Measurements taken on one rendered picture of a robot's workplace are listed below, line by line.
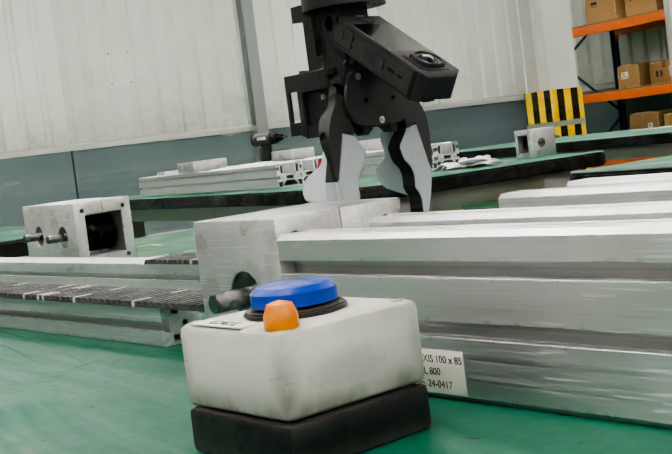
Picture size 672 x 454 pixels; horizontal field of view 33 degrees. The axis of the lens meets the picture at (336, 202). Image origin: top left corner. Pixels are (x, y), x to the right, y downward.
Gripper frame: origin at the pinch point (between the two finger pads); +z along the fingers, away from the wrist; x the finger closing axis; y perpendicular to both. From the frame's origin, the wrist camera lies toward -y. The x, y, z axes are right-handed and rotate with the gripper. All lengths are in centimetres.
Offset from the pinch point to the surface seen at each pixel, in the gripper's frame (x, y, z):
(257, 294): 34.1, -29.6, -1.4
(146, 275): 1.7, 39.2, 4.2
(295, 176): -174, 245, 3
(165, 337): 21.1, 2.4, 5.0
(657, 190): 5.2, -30.6, -2.3
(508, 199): 5.2, -18.6, -2.3
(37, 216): -10, 92, -2
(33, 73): -448, 1034, -117
